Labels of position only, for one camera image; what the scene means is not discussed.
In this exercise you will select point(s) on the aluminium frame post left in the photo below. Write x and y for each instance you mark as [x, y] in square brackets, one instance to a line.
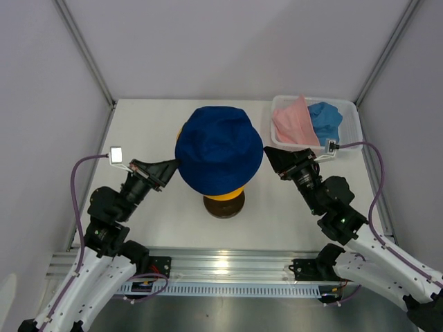
[80, 43]

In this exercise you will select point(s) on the brown round hat stand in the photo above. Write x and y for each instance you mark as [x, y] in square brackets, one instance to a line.
[225, 206]

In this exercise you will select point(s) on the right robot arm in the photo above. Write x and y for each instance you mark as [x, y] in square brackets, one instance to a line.
[357, 251]

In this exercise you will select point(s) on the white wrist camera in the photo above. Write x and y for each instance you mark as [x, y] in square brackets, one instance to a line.
[330, 150]
[115, 157]

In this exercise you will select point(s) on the dark blue bucket hat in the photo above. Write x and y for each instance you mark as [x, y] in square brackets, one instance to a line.
[237, 122]

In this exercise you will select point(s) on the aluminium mounting rail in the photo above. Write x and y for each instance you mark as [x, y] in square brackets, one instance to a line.
[231, 266]

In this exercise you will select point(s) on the yellow bucket hat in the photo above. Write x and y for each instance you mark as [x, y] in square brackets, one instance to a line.
[210, 162]

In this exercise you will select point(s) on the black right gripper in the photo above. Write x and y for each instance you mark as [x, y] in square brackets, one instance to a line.
[282, 161]

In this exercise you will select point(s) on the white plastic basket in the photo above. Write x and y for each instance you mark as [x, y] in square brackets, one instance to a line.
[349, 130]

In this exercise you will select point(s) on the white slotted cable duct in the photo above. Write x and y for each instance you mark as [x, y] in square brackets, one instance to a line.
[139, 289]

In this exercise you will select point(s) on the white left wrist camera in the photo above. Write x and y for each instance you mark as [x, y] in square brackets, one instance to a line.
[115, 157]

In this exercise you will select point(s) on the light blue bucket hat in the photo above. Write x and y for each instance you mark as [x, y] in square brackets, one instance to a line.
[325, 120]

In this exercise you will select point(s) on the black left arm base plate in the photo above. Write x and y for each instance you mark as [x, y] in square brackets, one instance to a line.
[158, 264]

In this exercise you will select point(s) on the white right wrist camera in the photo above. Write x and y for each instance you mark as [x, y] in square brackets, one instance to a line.
[330, 150]

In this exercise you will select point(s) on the aluminium frame post right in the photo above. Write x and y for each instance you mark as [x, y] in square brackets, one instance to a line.
[394, 38]

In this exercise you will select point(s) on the aluminium frame post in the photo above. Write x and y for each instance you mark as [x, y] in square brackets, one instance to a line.
[80, 43]
[394, 38]

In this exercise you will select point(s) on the pink bucket hat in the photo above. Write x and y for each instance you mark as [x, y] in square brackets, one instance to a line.
[293, 124]

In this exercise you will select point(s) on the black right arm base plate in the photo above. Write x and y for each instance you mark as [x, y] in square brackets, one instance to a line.
[309, 270]

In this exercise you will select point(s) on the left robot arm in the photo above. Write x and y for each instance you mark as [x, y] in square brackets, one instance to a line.
[106, 259]

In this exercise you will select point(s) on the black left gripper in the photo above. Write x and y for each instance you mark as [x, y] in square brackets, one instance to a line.
[157, 175]

